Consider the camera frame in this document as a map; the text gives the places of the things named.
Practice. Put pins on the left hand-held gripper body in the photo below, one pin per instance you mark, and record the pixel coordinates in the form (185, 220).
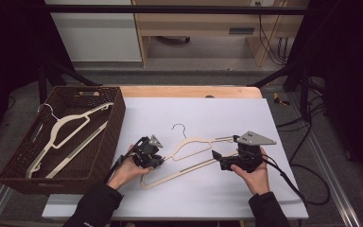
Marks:
(146, 153)

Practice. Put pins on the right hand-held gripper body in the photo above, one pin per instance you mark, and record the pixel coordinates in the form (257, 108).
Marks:
(253, 138)

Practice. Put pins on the beige clothes hanger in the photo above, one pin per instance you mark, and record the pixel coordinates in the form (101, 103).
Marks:
(78, 148)
(170, 176)

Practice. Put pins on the brown woven basket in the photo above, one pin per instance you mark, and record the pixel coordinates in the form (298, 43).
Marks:
(88, 170)

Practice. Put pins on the person's left hand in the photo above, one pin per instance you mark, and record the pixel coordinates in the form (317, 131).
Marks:
(126, 171)

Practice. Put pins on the person's right hand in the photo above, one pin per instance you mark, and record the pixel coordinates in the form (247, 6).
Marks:
(258, 181)

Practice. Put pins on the yellow and black object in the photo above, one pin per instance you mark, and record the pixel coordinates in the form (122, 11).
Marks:
(279, 100)

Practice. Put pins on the white table mat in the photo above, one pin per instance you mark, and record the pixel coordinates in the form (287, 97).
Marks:
(201, 201)

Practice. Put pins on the light wooden desk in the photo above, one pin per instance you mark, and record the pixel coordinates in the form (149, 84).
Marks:
(198, 23)

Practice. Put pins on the dark curtain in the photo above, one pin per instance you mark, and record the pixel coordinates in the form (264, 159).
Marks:
(353, 63)
(9, 47)

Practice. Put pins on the white cabinet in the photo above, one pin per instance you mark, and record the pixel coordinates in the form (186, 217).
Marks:
(97, 34)

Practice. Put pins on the black frame stand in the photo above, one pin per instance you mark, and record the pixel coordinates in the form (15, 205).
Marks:
(42, 82)
(304, 91)

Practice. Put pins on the black horizontal frame bar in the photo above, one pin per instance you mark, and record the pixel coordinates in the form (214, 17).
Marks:
(170, 9)

